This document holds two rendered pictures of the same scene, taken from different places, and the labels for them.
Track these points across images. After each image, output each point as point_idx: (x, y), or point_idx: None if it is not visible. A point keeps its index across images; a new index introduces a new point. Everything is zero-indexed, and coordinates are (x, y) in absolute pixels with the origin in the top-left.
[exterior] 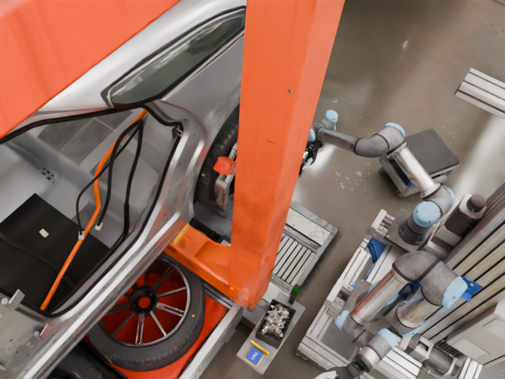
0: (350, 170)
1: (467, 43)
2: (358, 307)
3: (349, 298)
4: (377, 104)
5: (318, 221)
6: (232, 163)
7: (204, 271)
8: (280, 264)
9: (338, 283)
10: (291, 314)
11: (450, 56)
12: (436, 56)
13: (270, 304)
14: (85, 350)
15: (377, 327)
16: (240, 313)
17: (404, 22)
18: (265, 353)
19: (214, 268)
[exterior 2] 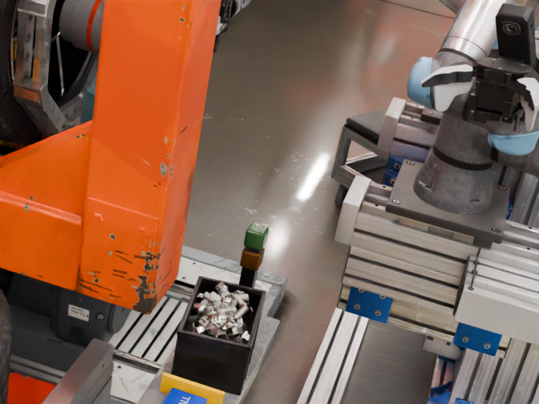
0: (275, 205)
1: (418, 54)
2: (455, 23)
3: (396, 184)
4: (292, 120)
5: (238, 268)
6: None
7: (9, 214)
8: (173, 346)
9: (358, 182)
10: (253, 310)
11: (396, 67)
12: (371, 67)
13: (198, 284)
14: None
15: (484, 220)
16: (106, 385)
17: (297, 30)
18: (211, 396)
19: (39, 181)
